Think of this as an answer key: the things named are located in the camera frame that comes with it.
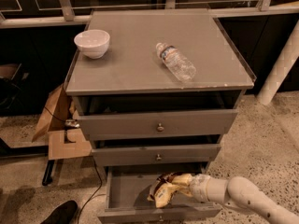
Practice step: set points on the white ceramic bowl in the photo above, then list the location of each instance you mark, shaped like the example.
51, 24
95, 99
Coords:
93, 43

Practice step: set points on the grey middle drawer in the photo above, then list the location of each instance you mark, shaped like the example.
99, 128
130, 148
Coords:
120, 156

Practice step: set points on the brown cardboard box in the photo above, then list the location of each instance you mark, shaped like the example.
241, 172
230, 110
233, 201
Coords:
64, 142

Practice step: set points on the clear plastic water bottle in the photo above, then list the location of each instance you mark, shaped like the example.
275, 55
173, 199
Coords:
178, 64

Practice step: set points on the grey wooden drawer cabinet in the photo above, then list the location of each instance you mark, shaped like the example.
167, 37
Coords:
131, 78

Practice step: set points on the black shoe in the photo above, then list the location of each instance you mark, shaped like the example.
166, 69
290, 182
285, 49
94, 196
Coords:
62, 214

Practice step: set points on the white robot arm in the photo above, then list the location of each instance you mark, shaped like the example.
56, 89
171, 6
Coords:
239, 193

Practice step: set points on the grey drawer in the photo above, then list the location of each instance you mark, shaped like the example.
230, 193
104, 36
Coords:
120, 156
156, 124
129, 186

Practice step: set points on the black metal stand leg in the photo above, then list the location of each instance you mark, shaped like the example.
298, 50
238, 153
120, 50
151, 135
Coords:
47, 179

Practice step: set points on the metal window railing frame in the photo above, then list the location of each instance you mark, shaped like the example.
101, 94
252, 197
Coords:
26, 13

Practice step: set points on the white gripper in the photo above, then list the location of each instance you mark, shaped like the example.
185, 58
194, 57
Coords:
199, 185

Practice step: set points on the grey top drawer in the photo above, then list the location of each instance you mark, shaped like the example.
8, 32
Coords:
156, 124

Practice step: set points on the white diagonal pole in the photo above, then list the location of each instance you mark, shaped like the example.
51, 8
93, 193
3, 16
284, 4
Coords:
283, 65

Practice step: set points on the grey bottom drawer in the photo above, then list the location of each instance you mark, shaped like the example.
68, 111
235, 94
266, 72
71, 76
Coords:
129, 186

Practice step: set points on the brown yellow chip bag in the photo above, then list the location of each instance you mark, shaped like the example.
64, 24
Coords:
167, 185

